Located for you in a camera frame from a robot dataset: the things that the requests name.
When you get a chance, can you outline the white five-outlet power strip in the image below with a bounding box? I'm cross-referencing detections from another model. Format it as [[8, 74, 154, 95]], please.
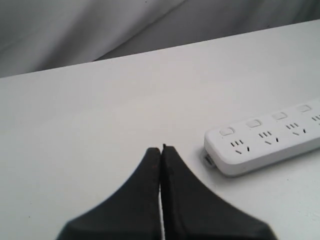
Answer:
[[204, 98, 320, 177]]

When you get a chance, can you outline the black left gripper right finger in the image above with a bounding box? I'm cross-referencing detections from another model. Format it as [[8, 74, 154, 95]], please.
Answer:
[[160, 145, 275, 240]]

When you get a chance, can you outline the grey backdrop cloth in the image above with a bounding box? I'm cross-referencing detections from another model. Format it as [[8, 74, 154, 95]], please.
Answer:
[[0, 0, 320, 77]]

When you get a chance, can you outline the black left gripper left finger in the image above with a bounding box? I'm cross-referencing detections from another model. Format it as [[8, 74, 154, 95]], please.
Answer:
[[57, 147, 162, 240]]

